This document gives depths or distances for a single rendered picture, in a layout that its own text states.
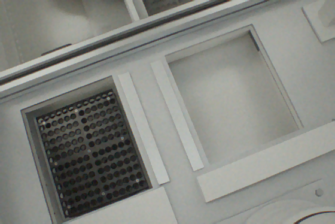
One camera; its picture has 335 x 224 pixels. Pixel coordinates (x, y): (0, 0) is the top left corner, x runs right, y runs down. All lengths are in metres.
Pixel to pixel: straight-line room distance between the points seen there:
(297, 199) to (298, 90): 0.22
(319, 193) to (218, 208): 0.19
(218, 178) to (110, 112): 0.29
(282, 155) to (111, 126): 0.34
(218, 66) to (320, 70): 0.23
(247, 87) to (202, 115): 0.13
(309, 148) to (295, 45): 0.22
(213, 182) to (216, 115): 0.22
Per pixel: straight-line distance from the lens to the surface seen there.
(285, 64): 0.74
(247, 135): 0.80
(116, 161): 0.72
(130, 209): 0.65
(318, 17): 0.81
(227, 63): 0.85
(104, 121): 0.77
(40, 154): 0.81
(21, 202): 0.72
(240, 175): 0.63
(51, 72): 0.70
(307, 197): 0.68
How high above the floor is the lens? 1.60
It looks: 75 degrees down
